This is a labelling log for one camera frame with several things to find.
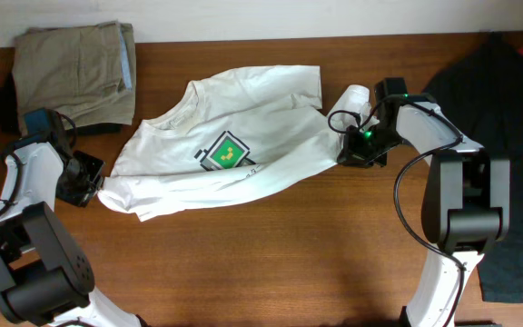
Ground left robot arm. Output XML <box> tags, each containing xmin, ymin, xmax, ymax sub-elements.
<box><xmin>0</xmin><ymin>108</ymin><xmax>146</xmax><ymax>327</ymax></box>

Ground folded black garment under trousers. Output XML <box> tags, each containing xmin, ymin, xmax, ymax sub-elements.
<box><xmin>0</xmin><ymin>73</ymin><xmax>123</xmax><ymax>135</ymax></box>

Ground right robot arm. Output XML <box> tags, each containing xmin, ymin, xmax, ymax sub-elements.
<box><xmin>328</xmin><ymin>77</ymin><xmax>510</xmax><ymax>327</ymax></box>

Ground folded khaki trousers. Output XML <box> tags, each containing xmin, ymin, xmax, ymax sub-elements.
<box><xmin>12</xmin><ymin>21</ymin><xmax>136</xmax><ymax>134</ymax></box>

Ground white printed t-shirt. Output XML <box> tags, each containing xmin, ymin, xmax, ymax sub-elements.
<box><xmin>96</xmin><ymin>64</ymin><xmax>373</xmax><ymax>223</ymax></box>

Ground dark green t-shirt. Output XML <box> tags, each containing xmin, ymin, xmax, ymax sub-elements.
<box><xmin>421</xmin><ymin>31</ymin><xmax>523</xmax><ymax>304</ymax></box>

